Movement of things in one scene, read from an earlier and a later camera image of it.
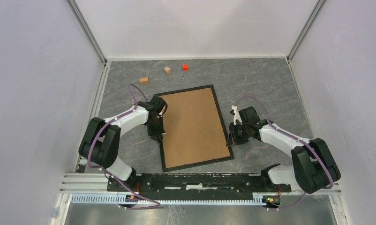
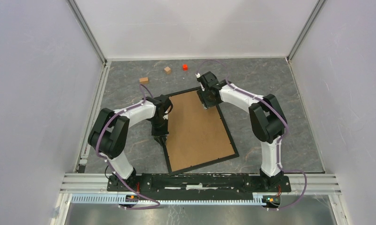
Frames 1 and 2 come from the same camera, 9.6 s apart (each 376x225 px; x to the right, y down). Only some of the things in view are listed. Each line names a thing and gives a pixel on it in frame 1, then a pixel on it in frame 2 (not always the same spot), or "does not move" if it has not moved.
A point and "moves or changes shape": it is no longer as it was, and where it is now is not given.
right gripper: (230, 141) → (202, 95)
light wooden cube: (168, 70) does not move
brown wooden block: (144, 80) does not move
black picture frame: (195, 134) moves or changes shape
